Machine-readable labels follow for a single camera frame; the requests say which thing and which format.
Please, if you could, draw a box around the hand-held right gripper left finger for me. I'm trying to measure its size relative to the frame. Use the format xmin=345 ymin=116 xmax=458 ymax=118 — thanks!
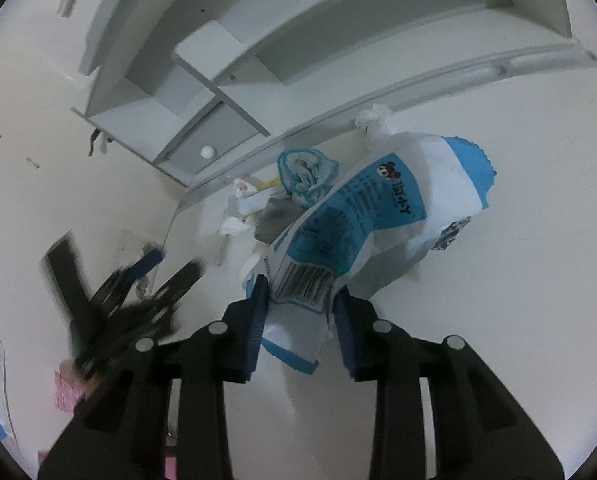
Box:
xmin=37 ymin=275 xmax=270 ymax=480

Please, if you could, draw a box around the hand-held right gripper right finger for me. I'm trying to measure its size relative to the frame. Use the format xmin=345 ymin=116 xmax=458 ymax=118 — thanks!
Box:
xmin=333 ymin=285 xmax=564 ymax=480

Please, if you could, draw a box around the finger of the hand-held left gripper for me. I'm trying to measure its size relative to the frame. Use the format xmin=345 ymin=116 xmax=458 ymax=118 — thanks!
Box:
xmin=143 ymin=259 xmax=204 ymax=321
xmin=91 ymin=250 xmax=165 ymax=307

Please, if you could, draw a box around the blue white plastic bag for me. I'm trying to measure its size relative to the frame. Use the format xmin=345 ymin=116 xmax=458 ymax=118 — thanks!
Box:
xmin=246 ymin=131 xmax=497 ymax=376

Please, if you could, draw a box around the pink packet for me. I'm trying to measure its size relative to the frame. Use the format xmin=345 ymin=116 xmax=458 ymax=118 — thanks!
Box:
xmin=53 ymin=367 xmax=96 ymax=413

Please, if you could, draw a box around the white carton piece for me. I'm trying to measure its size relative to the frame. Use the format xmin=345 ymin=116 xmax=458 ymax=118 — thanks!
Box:
xmin=231 ymin=177 xmax=259 ymax=198

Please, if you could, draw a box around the dark patterned small packet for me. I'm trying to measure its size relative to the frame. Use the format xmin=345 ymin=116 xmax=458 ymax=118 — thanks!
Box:
xmin=431 ymin=217 xmax=472 ymax=253

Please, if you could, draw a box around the grey drawer with white knob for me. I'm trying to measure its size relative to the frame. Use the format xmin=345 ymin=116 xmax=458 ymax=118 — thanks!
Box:
xmin=156 ymin=101 xmax=259 ymax=183

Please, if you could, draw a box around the crumpled blue white wrapper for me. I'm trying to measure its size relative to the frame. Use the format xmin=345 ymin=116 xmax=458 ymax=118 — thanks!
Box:
xmin=277 ymin=148 xmax=340 ymax=211

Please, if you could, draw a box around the white door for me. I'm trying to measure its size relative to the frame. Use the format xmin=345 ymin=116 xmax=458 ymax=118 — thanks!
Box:
xmin=0 ymin=10 xmax=114 ymax=176

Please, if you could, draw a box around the crumpled white tissue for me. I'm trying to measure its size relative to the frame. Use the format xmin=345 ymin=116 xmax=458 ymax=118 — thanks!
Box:
xmin=355 ymin=104 xmax=404 ymax=148

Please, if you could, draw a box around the grey desk hutch shelf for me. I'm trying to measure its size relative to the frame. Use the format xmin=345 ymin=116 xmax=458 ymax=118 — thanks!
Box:
xmin=71 ymin=0 xmax=577 ymax=188

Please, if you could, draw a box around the black frame bar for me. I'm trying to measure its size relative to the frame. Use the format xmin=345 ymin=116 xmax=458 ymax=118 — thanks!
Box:
xmin=42 ymin=230 xmax=94 ymax=321

